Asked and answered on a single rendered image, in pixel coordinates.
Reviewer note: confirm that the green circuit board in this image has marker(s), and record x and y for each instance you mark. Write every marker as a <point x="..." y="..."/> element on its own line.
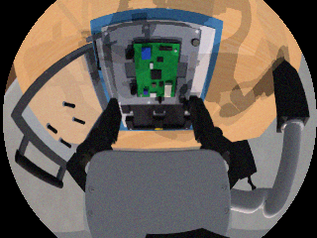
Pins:
<point x="156" y="67"/>

